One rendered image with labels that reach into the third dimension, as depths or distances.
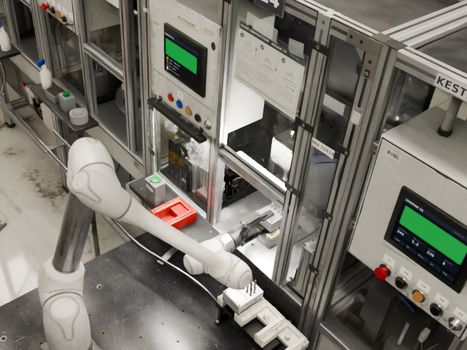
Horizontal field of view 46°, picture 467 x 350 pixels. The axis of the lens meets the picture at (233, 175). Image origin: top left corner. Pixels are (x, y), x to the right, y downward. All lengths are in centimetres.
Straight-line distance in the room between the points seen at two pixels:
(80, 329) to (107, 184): 62
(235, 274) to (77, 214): 59
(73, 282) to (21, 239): 156
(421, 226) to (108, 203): 93
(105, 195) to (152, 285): 83
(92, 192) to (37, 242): 198
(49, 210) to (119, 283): 149
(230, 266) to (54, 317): 65
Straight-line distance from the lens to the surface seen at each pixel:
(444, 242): 153
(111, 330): 238
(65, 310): 212
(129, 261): 260
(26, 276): 353
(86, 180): 174
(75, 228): 205
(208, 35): 196
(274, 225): 230
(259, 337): 212
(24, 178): 420
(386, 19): 166
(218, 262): 197
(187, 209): 243
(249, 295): 216
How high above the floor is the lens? 262
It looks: 39 degrees down
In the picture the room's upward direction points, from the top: 5 degrees clockwise
